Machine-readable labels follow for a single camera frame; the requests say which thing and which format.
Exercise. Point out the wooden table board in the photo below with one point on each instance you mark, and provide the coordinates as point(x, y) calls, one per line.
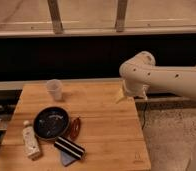
point(110, 132)

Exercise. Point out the right metal window post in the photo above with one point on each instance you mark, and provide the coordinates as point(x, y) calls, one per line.
point(120, 15)

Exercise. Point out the blue grey cloth piece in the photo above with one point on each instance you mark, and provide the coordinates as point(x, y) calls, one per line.
point(66, 159)

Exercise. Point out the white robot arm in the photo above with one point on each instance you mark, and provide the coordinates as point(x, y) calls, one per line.
point(141, 72)

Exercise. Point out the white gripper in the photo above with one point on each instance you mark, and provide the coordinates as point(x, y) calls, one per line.
point(135, 90)

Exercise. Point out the black white striped block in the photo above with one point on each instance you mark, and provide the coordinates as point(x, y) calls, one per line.
point(69, 147)

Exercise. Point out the clear plastic cup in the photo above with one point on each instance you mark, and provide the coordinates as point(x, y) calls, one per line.
point(54, 88)

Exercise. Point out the metal window post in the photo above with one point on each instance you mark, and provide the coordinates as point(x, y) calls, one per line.
point(55, 16)
point(120, 15)

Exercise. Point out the left metal window post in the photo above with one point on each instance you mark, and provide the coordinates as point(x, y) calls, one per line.
point(55, 16)

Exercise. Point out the black ceramic bowl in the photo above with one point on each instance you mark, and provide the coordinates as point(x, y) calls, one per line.
point(51, 122)

